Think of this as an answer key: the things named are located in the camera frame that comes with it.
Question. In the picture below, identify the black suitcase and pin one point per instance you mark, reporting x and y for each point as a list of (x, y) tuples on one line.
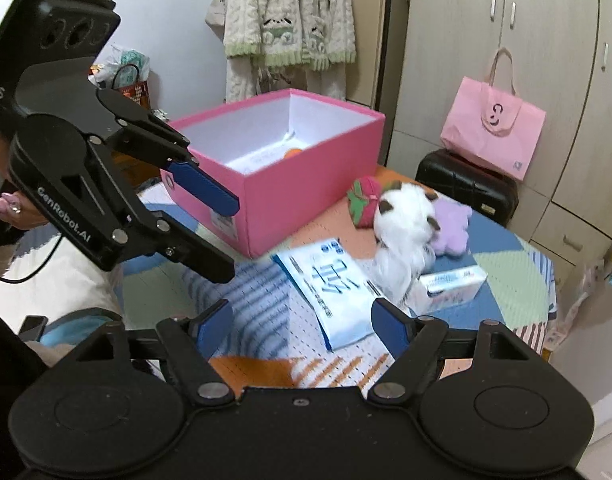
[(465, 185)]

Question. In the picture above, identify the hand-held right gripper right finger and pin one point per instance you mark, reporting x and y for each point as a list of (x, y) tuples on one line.
[(388, 327)]

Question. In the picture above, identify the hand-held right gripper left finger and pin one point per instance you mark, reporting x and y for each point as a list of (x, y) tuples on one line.
[(213, 327)]

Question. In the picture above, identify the large blue white tissue pack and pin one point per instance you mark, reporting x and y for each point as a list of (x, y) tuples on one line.
[(331, 290)]

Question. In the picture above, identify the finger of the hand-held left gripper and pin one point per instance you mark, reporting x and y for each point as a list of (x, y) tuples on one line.
[(206, 190), (201, 260)]

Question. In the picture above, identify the white fluffy plush toy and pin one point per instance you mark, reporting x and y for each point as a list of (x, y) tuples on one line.
[(405, 220)]

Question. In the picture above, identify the pink storage box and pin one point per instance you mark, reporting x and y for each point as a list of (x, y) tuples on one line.
[(306, 200)]

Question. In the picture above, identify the red strawberry plush toy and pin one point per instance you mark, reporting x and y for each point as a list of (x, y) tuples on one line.
[(366, 200)]

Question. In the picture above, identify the purple plush toy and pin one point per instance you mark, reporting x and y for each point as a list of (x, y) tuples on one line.
[(453, 230)]

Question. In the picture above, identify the pink tote bag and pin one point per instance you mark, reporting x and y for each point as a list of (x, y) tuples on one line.
[(485, 130)]

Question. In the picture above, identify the clear plastic bag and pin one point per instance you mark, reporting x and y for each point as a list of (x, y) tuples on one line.
[(575, 300)]

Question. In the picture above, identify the small orange item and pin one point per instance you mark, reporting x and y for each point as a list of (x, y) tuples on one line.
[(292, 153)]

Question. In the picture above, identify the cream fleece robe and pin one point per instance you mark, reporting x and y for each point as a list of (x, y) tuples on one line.
[(256, 10)]

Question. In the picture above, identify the person's left hand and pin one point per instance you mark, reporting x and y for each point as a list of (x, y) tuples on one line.
[(16, 210)]

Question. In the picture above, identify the person's white garment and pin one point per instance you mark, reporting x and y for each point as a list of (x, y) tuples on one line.
[(61, 280)]

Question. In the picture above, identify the white green plastic bag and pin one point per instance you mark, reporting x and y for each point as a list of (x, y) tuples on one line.
[(133, 57)]

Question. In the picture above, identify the small black device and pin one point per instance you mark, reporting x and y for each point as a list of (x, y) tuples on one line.
[(32, 327)]

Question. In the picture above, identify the small white tissue pack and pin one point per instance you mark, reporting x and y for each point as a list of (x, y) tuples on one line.
[(450, 285)]

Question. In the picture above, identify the patchwork blanket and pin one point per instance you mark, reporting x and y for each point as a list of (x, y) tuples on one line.
[(500, 280)]

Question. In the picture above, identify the beige wardrobe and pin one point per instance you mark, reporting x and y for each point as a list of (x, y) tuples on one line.
[(560, 110)]

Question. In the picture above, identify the beige canvas bag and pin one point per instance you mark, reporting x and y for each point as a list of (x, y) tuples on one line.
[(218, 5)]

